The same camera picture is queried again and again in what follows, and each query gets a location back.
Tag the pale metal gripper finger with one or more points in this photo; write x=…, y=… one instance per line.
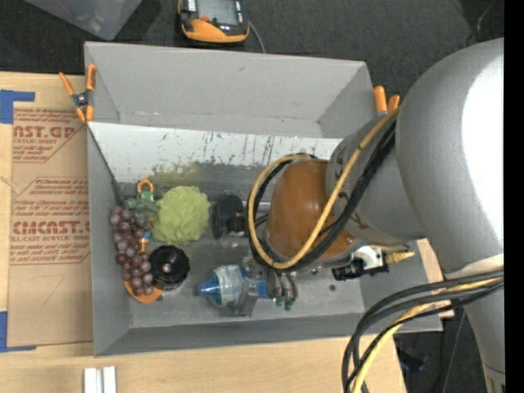
x=247, y=304

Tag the clear plastic bottle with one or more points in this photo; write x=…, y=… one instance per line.
x=226, y=285

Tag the black rounded object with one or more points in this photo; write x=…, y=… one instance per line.
x=226, y=215

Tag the black round ribbed knob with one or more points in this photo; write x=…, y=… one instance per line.
x=168, y=267

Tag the green toy lettuce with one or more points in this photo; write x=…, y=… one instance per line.
x=181, y=215

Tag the purple toy grape bunch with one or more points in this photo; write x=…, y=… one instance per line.
x=132, y=244

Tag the grey metal bin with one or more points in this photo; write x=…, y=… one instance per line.
x=229, y=96

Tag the brown cardboard board, red print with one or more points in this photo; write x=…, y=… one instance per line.
x=49, y=203

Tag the black cylinder on white bracket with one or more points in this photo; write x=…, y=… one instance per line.
x=360, y=265

